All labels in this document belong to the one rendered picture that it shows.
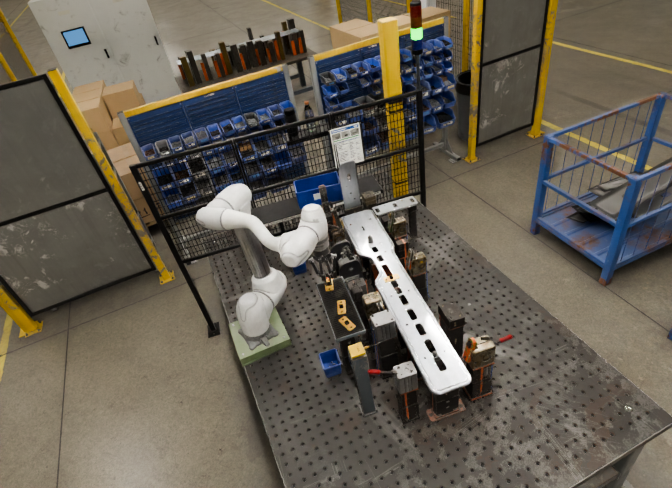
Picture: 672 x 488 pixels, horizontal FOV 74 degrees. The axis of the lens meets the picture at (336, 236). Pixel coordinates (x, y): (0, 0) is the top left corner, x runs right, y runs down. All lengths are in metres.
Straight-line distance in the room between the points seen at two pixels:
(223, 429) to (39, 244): 2.15
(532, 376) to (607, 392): 0.32
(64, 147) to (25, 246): 0.92
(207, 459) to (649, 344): 2.97
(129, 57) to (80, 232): 4.86
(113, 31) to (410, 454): 7.68
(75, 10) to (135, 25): 0.83
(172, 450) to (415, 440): 1.74
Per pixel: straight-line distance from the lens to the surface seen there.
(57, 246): 4.34
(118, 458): 3.55
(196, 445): 3.32
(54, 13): 8.57
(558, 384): 2.45
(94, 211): 4.16
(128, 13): 8.53
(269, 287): 2.54
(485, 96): 5.15
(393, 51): 3.01
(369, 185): 3.11
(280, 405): 2.41
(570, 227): 4.20
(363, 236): 2.71
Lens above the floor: 2.69
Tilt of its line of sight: 38 degrees down
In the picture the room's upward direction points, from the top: 11 degrees counter-clockwise
